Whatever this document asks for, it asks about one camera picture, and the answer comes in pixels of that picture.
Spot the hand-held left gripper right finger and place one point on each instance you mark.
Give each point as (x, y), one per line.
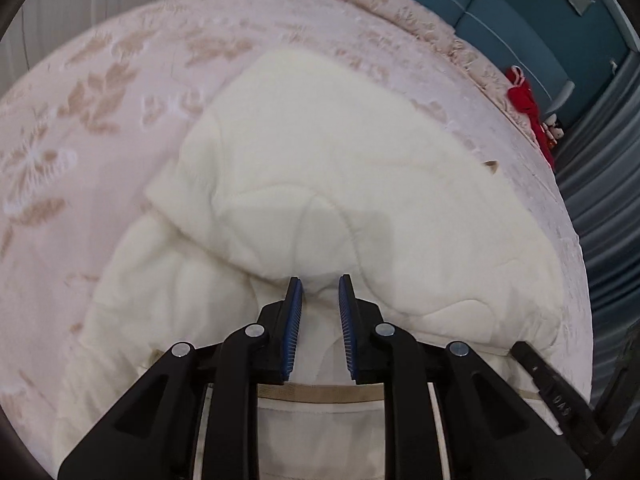
(347, 320)

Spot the grey-blue curtain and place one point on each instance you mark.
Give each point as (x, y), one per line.
(605, 185)

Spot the cream quilted garment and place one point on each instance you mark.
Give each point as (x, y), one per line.
(325, 170)

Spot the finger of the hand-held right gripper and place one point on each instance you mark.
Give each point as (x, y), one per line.
(550, 382)

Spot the small white doll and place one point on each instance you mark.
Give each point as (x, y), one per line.
(553, 127)

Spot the pink floral bed blanket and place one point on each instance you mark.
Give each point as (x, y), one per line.
(100, 135)

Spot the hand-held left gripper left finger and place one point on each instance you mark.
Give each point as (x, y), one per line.
(294, 320)

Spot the red plush toy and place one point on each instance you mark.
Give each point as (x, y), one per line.
(525, 100)

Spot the pink floral pillow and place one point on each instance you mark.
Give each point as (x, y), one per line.
(395, 0)
(480, 75)
(500, 5)

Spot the white panelled wardrobe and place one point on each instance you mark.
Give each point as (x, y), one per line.
(55, 0)

